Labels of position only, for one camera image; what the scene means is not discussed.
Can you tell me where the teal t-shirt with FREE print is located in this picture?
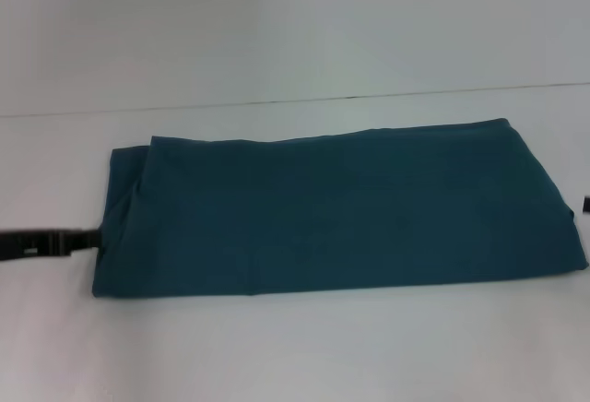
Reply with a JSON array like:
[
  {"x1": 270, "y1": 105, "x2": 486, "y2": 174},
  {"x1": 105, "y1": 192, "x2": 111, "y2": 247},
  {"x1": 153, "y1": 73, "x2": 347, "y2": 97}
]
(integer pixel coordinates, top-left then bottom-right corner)
[{"x1": 89, "y1": 117, "x2": 590, "y2": 302}]

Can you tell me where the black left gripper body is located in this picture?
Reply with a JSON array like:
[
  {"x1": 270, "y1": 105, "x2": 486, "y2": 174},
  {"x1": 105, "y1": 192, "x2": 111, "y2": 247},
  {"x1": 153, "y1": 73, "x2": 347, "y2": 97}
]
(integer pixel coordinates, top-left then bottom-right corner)
[{"x1": 0, "y1": 228, "x2": 74, "y2": 264}]

